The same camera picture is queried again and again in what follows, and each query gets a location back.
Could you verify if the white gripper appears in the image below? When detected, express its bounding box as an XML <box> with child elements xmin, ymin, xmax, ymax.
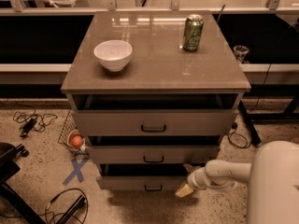
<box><xmin>175</xmin><ymin>163</ymin><xmax>207</xmax><ymax>198</ymax></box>

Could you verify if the grey drawer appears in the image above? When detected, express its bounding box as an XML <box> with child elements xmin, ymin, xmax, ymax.
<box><xmin>96</xmin><ymin>164</ymin><xmax>188</xmax><ymax>191</ymax></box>
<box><xmin>72</xmin><ymin>110</ymin><xmax>237</xmax><ymax>136</ymax></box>
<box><xmin>88</xmin><ymin>146</ymin><xmax>219</xmax><ymax>164</ymax></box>

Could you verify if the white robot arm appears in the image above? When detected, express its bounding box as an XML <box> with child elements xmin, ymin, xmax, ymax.
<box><xmin>176</xmin><ymin>141</ymin><xmax>299</xmax><ymax>224</ymax></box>

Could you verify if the grey drawer cabinet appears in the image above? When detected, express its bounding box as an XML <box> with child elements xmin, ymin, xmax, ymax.
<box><xmin>60</xmin><ymin>10</ymin><xmax>252</xmax><ymax>191</ymax></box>

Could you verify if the black table leg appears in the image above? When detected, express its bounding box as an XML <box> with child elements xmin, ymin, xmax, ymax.
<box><xmin>238</xmin><ymin>101</ymin><xmax>261</xmax><ymax>146</ymax></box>

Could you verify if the blue tape cross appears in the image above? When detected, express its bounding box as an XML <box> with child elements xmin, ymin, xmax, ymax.
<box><xmin>63</xmin><ymin>157</ymin><xmax>89</xmax><ymax>186</ymax></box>

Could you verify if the orange ball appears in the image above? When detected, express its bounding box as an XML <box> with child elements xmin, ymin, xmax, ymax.
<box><xmin>71</xmin><ymin>135</ymin><xmax>83</xmax><ymax>148</ymax></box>

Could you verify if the clear glass cup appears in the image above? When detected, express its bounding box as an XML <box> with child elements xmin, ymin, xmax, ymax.
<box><xmin>233</xmin><ymin>45</ymin><xmax>249</xmax><ymax>63</ymax></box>

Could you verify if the white ceramic bowl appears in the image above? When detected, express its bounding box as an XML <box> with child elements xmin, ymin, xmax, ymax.
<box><xmin>93</xmin><ymin>40</ymin><xmax>133</xmax><ymax>72</ymax></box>

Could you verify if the green soda can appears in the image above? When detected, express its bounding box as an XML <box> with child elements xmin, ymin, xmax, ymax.
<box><xmin>183</xmin><ymin>14</ymin><xmax>204</xmax><ymax>51</ymax></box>

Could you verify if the black office chair base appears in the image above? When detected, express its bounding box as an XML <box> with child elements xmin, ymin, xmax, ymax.
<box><xmin>0</xmin><ymin>142</ymin><xmax>48</xmax><ymax>224</ymax></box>

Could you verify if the black cable coil right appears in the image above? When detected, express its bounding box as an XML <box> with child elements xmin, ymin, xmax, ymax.
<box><xmin>227</xmin><ymin>121</ymin><xmax>252</xmax><ymax>149</ymax></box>

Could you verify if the wire basket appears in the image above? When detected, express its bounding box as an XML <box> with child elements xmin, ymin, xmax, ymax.
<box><xmin>58</xmin><ymin>112</ymin><xmax>87</xmax><ymax>155</ymax></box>

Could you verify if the black cable on floor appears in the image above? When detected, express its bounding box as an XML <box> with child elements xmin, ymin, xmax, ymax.
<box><xmin>44</xmin><ymin>188</ymin><xmax>90</xmax><ymax>224</ymax></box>

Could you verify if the black power adapter with cable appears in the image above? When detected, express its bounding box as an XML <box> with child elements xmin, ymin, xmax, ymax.
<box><xmin>13</xmin><ymin>105</ymin><xmax>58</xmax><ymax>138</ymax></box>

